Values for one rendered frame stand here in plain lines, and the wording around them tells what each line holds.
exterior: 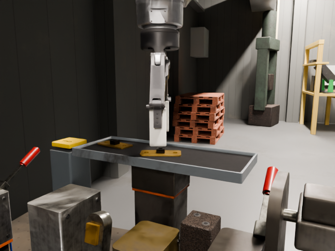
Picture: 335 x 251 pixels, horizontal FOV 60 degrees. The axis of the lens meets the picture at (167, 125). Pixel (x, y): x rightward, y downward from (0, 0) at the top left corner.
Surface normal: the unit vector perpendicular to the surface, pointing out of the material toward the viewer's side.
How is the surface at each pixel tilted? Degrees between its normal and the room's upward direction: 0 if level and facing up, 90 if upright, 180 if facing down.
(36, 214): 90
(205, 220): 0
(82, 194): 0
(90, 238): 78
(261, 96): 89
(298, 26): 90
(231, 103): 90
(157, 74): 64
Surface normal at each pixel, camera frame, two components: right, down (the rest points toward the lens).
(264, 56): -0.57, 0.12
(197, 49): -0.31, 0.16
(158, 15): -0.04, 0.18
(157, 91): -0.04, -0.29
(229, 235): 0.00, -0.99
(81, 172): 0.89, 0.07
